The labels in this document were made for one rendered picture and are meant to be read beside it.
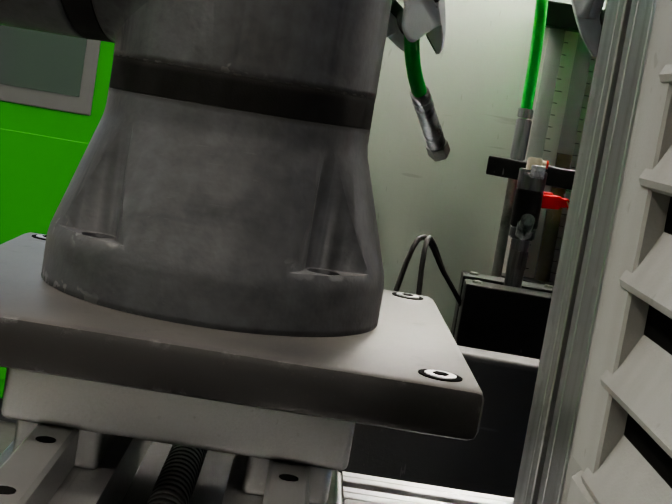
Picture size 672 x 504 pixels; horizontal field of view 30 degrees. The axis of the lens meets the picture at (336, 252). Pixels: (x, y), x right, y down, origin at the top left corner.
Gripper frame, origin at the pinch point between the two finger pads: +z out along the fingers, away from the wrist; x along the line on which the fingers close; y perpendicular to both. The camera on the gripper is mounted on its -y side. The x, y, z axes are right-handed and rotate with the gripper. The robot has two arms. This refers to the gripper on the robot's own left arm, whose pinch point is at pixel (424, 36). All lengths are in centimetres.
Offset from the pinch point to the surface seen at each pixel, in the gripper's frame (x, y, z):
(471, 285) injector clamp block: -2.6, 7.3, 23.9
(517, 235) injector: -0.3, 0.2, 23.9
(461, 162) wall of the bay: -20.2, -21.6, 31.1
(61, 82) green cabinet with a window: -228, -130, 74
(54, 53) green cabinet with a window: -229, -135, 67
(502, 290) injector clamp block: -0.2, 6.3, 25.6
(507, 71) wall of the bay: -14.8, -30.7, 24.8
